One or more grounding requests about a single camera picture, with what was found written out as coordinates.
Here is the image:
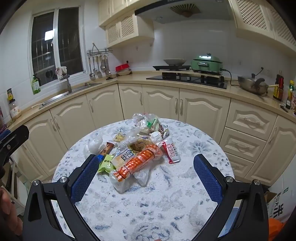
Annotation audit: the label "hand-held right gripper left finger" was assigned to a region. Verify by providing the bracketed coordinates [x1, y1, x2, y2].
[22, 153, 103, 241]

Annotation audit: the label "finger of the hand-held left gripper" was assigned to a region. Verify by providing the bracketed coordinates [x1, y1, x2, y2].
[0, 130, 12, 142]
[0, 125, 30, 154]

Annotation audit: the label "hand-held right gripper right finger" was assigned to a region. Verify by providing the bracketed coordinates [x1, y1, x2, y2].
[193, 153, 270, 241]

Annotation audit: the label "red white sauce sachet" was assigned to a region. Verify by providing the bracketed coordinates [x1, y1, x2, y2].
[161, 137, 181, 164]

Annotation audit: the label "nut cake packet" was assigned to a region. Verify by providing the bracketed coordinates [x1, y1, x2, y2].
[113, 139, 148, 173]

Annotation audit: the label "green white pickle packet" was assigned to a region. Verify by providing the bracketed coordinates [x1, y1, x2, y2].
[144, 116, 170, 140]

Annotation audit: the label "person's left hand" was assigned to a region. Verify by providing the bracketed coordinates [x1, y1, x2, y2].
[0, 186, 23, 235]

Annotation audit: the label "green snack packet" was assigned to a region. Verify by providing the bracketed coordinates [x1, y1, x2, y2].
[97, 154, 116, 175]

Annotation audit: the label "clear jar with white label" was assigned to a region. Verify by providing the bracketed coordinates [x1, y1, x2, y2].
[9, 98, 22, 121]

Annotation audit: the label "crumpled clear plastic wrap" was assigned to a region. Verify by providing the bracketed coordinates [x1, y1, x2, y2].
[87, 137, 105, 156]

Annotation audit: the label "brown snack wrapper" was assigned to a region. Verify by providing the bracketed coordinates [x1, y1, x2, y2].
[98, 142, 115, 161]

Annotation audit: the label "green dish soap bottle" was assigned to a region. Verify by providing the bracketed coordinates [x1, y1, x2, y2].
[32, 74, 42, 95]

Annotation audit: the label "orange packets in clear bag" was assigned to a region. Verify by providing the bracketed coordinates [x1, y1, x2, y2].
[110, 144, 164, 194]

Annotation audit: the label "steel kitchen sink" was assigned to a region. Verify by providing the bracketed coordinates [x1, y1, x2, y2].
[38, 82, 102, 109]

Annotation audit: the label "white crumpled tissue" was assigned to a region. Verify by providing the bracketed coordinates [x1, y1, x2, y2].
[149, 131, 163, 143]

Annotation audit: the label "cream lower kitchen cabinets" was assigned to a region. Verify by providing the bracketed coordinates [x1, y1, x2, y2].
[9, 83, 296, 187]

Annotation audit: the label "steel kitchen faucet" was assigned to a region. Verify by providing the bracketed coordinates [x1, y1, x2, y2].
[55, 67, 73, 94]

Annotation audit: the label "printed cardboard box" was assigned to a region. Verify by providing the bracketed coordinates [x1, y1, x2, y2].
[263, 185, 286, 223]

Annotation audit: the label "pink white cloth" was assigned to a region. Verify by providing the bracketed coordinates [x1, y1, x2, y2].
[55, 66, 68, 80]

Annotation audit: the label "orange plastic bag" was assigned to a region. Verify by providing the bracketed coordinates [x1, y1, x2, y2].
[268, 219, 286, 241]

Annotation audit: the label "black gas hob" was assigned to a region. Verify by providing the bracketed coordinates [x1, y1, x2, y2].
[146, 65, 228, 90]

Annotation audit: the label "wooden board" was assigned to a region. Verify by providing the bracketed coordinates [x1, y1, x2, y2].
[161, 70, 223, 77]

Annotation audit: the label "beige kitchen countertop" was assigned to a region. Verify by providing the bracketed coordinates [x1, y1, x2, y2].
[0, 71, 296, 131]

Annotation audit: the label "white framed window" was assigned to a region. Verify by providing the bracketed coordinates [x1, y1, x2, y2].
[30, 6, 85, 83]

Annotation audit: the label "yellow cap oil bottle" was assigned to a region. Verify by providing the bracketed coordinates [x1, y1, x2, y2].
[285, 80, 296, 110]

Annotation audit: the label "green electric cooking pot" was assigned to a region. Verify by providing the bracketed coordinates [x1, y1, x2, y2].
[191, 53, 224, 73]

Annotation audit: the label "red container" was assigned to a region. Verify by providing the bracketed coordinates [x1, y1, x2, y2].
[115, 61, 130, 72]

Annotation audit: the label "grey shallow pan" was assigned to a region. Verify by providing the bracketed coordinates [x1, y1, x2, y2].
[163, 58, 188, 66]

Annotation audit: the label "cream lattice upper cabinet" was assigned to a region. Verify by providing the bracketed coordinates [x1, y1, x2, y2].
[98, 0, 155, 48]
[228, 0, 296, 47]

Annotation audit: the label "black range hood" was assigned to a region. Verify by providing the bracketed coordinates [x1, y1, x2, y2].
[134, 0, 232, 24]

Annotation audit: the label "steel wok with handle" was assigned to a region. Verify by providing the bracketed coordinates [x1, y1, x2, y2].
[237, 73, 279, 97]

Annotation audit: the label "black power cable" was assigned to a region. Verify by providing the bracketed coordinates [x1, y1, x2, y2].
[220, 68, 241, 88]

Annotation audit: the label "wire utensil rack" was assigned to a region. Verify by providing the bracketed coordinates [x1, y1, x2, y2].
[87, 43, 114, 56]

